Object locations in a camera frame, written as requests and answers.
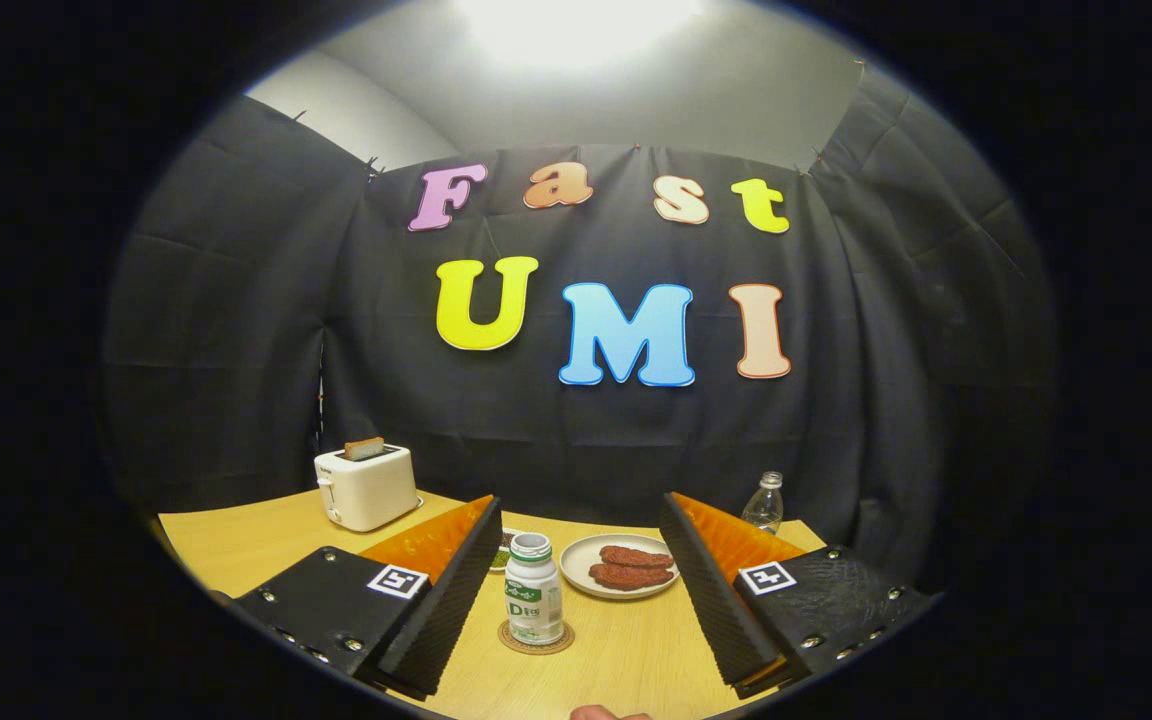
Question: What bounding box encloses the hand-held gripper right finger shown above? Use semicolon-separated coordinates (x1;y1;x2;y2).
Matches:
658;492;937;701

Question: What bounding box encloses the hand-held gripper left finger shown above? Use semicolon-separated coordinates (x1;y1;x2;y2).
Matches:
229;495;504;701

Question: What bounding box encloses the white juice bottle green label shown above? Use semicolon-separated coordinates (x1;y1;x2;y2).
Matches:
503;532;565;646

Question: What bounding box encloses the round cork coaster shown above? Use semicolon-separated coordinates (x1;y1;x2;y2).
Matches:
497;620;576;656

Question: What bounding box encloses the clear plastic water bottle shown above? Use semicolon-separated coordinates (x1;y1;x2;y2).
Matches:
741;471;785;536

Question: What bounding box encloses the white divided condiment dish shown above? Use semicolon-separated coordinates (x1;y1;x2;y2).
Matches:
489;528;527;574

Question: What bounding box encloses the red sausage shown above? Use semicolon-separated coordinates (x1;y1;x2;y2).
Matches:
599;545;675;569
589;563;675;591

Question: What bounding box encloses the wooden table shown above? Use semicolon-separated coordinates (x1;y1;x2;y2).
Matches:
151;488;827;720

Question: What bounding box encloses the white round plate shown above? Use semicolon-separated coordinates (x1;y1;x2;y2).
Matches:
559;533;682;601

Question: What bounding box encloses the cream toaster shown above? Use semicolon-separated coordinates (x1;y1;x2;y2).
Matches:
314;444;422;533

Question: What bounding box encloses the black backdrop cloth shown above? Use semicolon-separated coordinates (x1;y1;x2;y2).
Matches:
101;65;1052;591

